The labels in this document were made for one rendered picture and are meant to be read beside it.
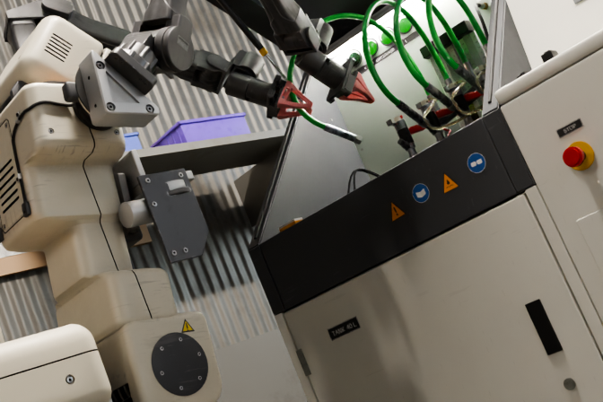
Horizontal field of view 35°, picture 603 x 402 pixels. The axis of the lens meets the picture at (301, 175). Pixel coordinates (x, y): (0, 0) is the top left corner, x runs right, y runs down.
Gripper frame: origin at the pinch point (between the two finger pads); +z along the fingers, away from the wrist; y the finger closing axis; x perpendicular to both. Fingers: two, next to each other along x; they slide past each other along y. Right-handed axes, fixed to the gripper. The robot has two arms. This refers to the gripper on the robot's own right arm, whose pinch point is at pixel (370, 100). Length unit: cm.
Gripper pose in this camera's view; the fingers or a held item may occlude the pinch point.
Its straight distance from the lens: 222.3
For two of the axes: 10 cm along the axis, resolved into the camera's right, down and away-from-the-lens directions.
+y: 2.6, -7.8, 5.7
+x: -5.3, 3.8, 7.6
